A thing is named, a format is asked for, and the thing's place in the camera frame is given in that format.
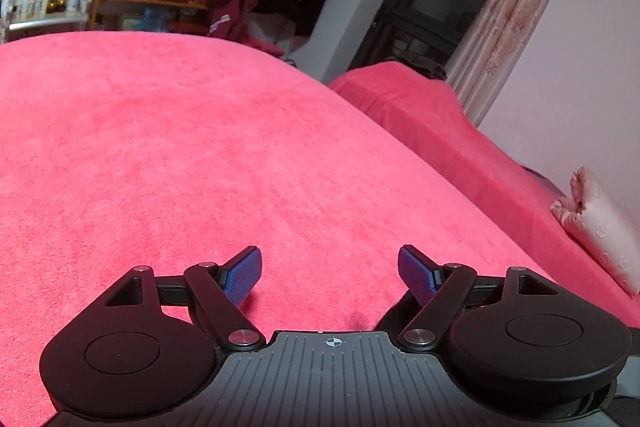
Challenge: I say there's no pink far bed cover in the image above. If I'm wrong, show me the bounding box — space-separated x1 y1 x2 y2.
330 62 639 326

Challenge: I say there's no pink patterned curtain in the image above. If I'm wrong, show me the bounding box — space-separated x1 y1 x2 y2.
446 0 550 126

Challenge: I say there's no table with cosmetic bottles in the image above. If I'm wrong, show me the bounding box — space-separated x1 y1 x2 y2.
1 0 89 43

